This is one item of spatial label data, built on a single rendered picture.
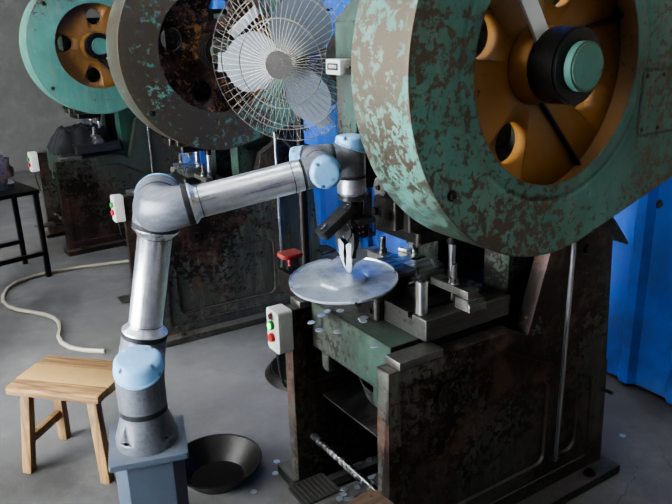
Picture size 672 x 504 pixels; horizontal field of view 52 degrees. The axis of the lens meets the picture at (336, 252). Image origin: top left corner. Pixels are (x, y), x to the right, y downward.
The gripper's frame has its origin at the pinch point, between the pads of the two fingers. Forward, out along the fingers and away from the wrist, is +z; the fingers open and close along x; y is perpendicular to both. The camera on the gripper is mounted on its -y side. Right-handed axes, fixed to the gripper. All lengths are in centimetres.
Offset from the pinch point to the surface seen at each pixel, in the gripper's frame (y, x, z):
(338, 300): -10.1, -11.2, 3.2
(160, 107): -2, 132, -33
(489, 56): 10, -40, -55
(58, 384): -65, 74, 47
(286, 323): -8.4, 20.6, 21.1
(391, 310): 8.9, -7.7, 11.8
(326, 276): -5.5, 1.6, 1.5
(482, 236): 3, -47, -19
